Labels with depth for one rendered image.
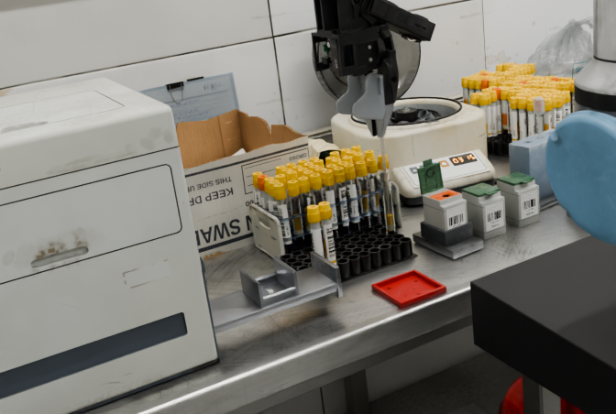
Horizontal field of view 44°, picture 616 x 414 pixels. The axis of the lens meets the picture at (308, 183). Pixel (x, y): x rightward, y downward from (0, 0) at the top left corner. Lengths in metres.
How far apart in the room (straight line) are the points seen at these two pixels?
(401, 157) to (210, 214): 0.34
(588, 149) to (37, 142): 0.49
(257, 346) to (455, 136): 0.58
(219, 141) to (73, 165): 0.69
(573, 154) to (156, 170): 0.40
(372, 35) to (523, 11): 0.93
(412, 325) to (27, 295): 0.44
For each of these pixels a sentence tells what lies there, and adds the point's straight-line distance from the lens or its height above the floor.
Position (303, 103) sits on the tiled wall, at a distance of 1.57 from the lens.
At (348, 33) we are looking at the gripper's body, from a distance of 0.97.
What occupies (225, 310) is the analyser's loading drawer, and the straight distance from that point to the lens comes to 0.91.
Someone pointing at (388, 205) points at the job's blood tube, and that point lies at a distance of 1.08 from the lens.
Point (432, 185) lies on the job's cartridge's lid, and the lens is 1.10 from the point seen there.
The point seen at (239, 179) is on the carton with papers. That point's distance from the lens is 1.16.
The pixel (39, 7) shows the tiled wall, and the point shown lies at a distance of 1.40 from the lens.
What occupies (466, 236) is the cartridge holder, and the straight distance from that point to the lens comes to 1.09.
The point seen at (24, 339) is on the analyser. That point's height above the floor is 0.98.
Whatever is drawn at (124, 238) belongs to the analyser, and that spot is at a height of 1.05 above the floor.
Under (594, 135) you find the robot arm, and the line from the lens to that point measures 0.63.
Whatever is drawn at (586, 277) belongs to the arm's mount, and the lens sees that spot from 0.85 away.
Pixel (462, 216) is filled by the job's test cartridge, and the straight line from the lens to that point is 1.09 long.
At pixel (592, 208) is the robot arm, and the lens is 0.66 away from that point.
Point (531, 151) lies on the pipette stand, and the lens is 1.20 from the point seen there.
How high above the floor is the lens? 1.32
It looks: 18 degrees down
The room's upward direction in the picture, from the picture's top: 7 degrees counter-clockwise
